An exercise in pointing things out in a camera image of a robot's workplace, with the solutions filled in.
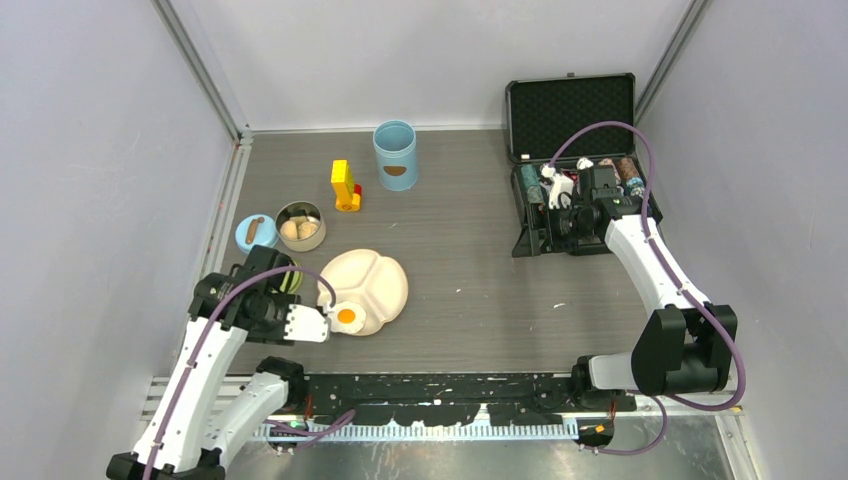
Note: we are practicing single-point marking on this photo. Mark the light blue cylindrical canister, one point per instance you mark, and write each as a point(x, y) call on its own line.
point(395, 144)

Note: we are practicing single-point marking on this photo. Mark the fried egg toy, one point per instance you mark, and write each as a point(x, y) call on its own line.
point(347, 318)

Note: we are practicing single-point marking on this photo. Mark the steel lunch box bowl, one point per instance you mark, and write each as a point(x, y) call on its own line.
point(288, 219)

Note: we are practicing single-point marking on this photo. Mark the yellow red toy block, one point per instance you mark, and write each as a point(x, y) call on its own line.
point(348, 194)

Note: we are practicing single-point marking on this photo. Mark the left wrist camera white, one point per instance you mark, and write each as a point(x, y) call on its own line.
point(305, 324)

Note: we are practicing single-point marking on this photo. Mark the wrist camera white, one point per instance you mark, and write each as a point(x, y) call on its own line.
point(562, 185)
point(305, 324)

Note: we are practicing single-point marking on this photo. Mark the cream divided plate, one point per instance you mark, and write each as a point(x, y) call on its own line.
point(377, 282)

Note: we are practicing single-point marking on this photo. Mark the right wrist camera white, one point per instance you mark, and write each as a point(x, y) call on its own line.
point(562, 185)

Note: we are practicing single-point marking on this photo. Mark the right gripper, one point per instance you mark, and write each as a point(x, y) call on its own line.
point(537, 215)

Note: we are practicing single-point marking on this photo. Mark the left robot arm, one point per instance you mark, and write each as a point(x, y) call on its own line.
point(184, 439)

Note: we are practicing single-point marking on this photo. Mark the light blue lid with strap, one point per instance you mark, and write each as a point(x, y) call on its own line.
point(256, 230)

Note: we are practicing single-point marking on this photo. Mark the green round lid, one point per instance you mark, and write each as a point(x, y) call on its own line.
point(290, 282)

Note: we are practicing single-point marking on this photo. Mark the aluminium front rail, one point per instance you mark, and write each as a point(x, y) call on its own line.
point(574, 426)

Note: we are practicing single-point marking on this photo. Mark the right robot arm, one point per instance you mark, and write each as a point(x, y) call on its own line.
point(684, 346)

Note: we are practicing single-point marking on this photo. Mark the white dumpling bun toy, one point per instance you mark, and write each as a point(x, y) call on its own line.
point(307, 228)

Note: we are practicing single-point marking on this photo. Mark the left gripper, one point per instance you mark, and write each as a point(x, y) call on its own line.
point(277, 333)

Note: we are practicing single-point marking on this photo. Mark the black poker chip case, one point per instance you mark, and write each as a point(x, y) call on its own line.
point(541, 114)

